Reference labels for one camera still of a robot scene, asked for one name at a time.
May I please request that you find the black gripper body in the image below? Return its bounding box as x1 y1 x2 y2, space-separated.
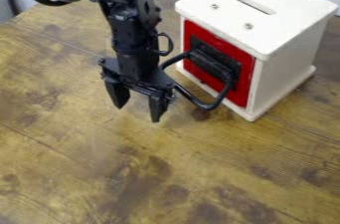
99 12 173 97

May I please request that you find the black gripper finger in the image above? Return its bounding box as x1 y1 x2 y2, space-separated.
149 91 171 122
105 82 130 109

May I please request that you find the red wooden drawer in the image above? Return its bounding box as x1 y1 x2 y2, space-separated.
182 20 254 108

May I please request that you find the black metal drawer handle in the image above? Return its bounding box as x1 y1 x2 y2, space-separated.
161 36 241 111

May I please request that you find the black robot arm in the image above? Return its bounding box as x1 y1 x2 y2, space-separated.
34 0 173 121

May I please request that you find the white wooden box cabinet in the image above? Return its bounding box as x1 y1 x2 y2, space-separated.
174 0 337 121

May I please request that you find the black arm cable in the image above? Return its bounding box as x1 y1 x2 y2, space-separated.
151 32 174 58

